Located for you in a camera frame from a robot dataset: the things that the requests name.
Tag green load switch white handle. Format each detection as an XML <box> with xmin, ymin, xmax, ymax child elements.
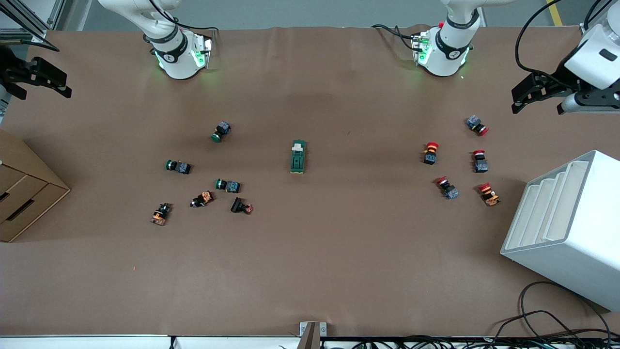
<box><xmin>289</xmin><ymin>140</ymin><xmax>308</xmax><ymax>175</ymax></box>

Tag brown cardboard box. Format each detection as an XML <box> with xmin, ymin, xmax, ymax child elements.
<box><xmin>0</xmin><ymin>129</ymin><xmax>71</xmax><ymax>243</ymax></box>

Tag red mushroom button orange block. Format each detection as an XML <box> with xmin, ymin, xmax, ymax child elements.
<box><xmin>477</xmin><ymin>182</ymin><xmax>501</xmax><ymax>207</ymax></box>

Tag red mushroom button black block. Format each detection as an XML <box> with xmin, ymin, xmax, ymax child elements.
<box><xmin>422</xmin><ymin>141</ymin><xmax>440</xmax><ymax>166</ymax></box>

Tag white slotted rack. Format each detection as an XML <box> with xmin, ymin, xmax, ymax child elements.
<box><xmin>500</xmin><ymin>149</ymin><xmax>620</xmax><ymax>313</ymax></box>

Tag black pushbutton orange block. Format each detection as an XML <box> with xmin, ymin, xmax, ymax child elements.
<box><xmin>190</xmin><ymin>190</ymin><xmax>215</xmax><ymax>208</ymax></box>
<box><xmin>151</xmin><ymin>203</ymin><xmax>172</xmax><ymax>226</ymax></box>

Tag black square pushbutton red terminals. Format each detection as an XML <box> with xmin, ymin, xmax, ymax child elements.
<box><xmin>230</xmin><ymin>196</ymin><xmax>254</xmax><ymax>215</ymax></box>

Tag brown table mat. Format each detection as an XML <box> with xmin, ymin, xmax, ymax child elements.
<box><xmin>0</xmin><ymin>25</ymin><xmax>620</xmax><ymax>338</ymax></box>

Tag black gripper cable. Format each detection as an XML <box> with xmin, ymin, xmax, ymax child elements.
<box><xmin>514</xmin><ymin>0</ymin><xmax>574</xmax><ymax>90</ymax></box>

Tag aluminium frame profile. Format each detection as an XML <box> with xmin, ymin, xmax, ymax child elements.
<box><xmin>0</xmin><ymin>0</ymin><xmax>66</xmax><ymax>52</ymax></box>
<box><xmin>579</xmin><ymin>0</ymin><xmax>612</xmax><ymax>35</ymax></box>

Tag black arm base cable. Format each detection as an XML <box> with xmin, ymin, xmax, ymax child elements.
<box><xmin>148</xmin><ymin>0</ymin><xmax>219</xmax><ymax>33</ymax></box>
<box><xmin>371</xmin><ymin>23</ymin><xmax>423</xmax><ymax>42</ymax></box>

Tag black looped cable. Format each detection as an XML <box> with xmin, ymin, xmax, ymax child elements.
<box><xmin>494</xmin><ymin>281</ymin><xmax>613</xmax><ymax>340</ymax></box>

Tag black cable bundle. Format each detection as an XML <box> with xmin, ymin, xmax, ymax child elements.
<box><xmin>320</xmin><ymin>333</ymin><xmax>620</xmax><ymax>349</ymax></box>

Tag metal table edge bracket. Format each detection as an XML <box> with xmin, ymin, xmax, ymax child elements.
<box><xmin>299</xmin><ymin>321</ymin><xmax>327</xmax><ymax>349</ymax></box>

